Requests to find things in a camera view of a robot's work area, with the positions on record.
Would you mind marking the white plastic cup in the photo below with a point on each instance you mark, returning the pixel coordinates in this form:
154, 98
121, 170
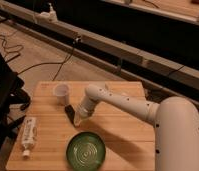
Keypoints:
61, 92

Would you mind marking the cream pointed end effector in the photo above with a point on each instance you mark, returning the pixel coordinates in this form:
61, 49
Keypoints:
77, 120

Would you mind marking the black chair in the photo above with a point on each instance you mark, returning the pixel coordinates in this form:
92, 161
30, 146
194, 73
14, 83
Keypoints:
11, 92

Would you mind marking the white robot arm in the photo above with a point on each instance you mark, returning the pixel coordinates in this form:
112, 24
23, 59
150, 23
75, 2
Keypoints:
175, 121

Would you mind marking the white toothpaste tube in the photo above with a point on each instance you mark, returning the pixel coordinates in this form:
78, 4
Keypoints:
28, 136

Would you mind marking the black eraser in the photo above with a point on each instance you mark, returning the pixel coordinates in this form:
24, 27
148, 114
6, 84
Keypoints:
70, 112

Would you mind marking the green glass plate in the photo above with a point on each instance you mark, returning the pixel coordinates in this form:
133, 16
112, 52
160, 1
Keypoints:
86, 151

